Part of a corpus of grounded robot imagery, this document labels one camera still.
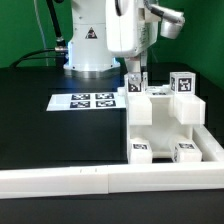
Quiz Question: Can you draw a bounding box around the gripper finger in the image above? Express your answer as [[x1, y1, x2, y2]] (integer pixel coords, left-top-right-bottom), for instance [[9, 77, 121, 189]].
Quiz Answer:
[[140, 53, 148, 88], [125, 56, 141, 84]]

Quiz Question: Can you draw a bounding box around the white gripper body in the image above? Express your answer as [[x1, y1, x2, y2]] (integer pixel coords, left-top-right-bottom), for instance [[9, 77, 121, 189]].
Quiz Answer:
[[105, 0, 160, 57]]

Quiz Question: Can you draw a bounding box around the white tagged cube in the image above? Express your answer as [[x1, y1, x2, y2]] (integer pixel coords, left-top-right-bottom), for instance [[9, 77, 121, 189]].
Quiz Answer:
[[170, 72, 196, 94], [125, 72, 148, 93]]

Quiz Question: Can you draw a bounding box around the white chair back frame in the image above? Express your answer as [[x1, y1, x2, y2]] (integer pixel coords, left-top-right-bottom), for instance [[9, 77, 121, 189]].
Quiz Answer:
[[118, 85, 206, 126]]

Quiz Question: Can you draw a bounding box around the white chair seat plate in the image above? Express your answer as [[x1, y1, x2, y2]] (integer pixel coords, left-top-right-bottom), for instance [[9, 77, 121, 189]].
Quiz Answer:
[[127, 123, 193, 160]]

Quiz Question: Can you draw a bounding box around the white tag sheet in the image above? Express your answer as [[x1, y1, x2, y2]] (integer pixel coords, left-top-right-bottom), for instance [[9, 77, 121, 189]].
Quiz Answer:
[[47, 92, 126, 111]]

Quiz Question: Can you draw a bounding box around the black cable on base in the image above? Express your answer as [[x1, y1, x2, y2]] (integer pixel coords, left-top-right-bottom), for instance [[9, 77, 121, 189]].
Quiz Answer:
[[9, 0, 69, 69]]

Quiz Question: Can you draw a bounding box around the white U-shaped fence rail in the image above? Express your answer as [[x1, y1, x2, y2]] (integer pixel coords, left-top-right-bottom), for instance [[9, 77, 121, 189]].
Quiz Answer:
[[0, 126, 224, 199]]

